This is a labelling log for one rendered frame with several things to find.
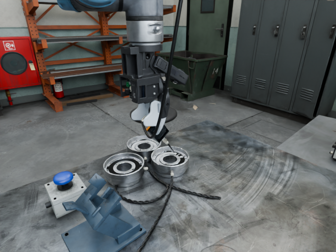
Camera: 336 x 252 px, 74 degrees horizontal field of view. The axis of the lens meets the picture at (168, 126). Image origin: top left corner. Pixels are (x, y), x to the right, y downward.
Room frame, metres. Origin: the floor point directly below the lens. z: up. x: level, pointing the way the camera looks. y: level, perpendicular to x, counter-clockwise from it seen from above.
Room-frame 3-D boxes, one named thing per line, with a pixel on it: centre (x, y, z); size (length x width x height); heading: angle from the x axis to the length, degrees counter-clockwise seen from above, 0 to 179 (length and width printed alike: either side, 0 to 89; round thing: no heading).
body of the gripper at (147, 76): (0.50, 0.05, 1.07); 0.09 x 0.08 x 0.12; 131
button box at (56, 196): (0.39, 0.23, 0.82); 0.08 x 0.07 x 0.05; 128
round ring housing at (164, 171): (0.53, -0.01, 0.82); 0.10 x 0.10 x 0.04
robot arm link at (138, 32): (0.50, 0.04, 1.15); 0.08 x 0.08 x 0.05
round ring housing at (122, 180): (0.49, 0.11, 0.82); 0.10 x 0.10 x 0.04
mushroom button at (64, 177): (0.39, 0.23, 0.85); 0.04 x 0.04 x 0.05
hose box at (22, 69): (3.49, 2.14, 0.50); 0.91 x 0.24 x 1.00; 128
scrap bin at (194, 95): (3.98, -0.38, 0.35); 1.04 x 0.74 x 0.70; 38
